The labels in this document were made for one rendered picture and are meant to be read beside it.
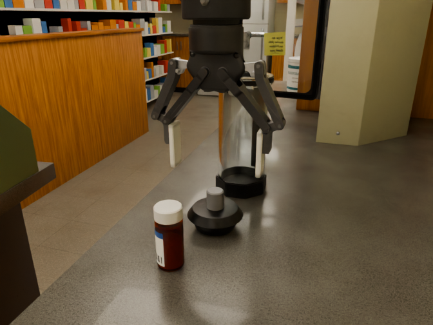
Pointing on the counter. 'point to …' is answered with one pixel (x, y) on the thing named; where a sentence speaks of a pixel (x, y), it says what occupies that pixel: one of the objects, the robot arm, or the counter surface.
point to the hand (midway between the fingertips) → (216, 162)
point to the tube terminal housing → (370, 69)
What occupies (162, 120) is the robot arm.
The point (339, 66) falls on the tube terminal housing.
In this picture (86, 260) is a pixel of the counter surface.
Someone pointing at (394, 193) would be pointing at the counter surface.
